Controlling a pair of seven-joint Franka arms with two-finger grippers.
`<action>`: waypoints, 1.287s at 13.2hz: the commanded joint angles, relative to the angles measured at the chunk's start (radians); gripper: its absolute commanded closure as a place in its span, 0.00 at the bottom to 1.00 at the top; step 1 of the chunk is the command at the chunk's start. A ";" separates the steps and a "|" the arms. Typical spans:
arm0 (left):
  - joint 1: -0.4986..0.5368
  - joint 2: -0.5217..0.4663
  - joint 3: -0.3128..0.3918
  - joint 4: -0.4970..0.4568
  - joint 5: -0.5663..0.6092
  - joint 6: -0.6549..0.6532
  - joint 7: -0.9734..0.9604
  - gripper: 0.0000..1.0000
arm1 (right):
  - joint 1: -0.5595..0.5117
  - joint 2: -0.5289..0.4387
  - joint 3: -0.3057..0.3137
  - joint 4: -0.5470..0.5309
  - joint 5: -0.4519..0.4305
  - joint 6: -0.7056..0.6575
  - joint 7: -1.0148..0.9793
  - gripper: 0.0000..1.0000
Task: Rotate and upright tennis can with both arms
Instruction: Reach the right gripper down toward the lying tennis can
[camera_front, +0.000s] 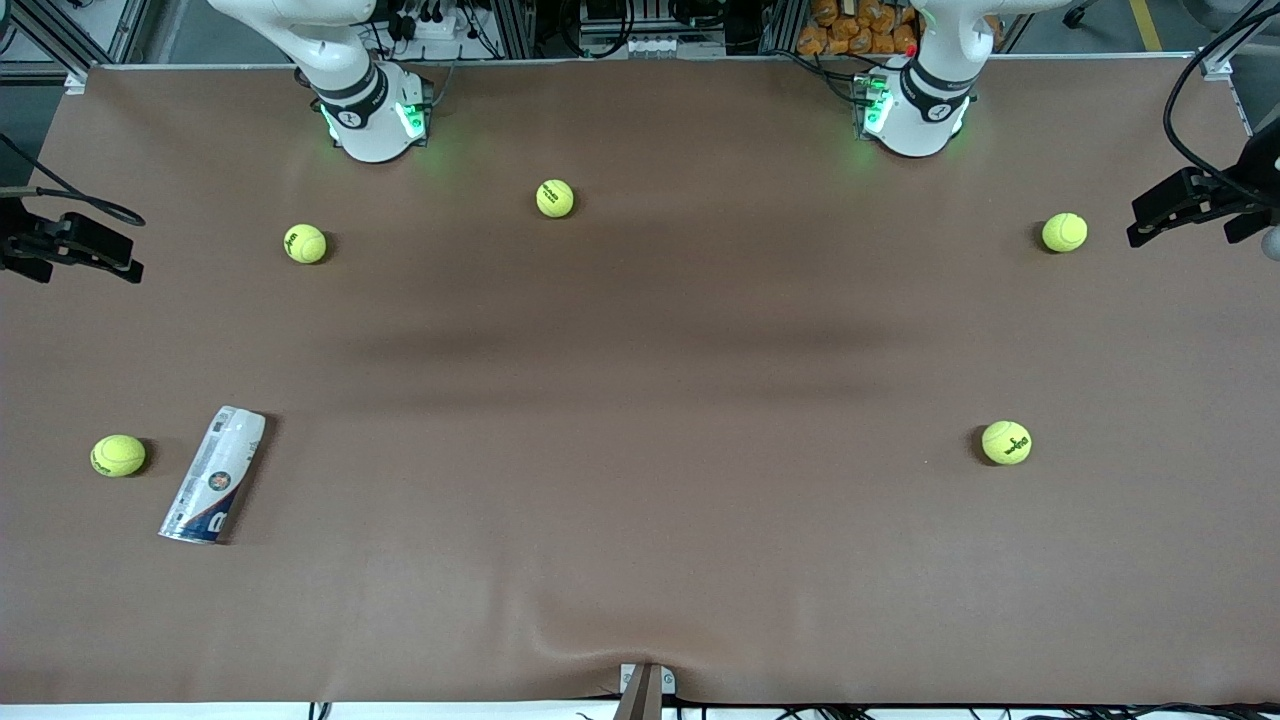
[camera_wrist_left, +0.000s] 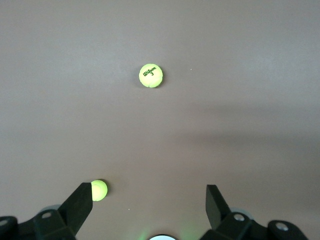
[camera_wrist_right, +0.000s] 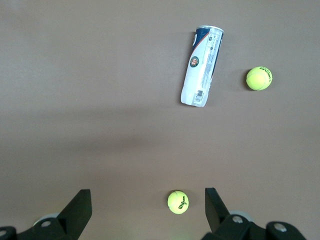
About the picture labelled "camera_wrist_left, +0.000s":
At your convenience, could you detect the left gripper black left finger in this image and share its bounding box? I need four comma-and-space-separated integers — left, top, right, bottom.
33, 181, 94, 240

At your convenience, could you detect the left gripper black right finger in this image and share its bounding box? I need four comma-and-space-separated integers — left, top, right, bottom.
199, 184, 256, 240

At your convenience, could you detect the Wilson print yellow tennis ball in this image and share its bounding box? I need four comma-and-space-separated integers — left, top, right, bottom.
138, 63, 164, 89

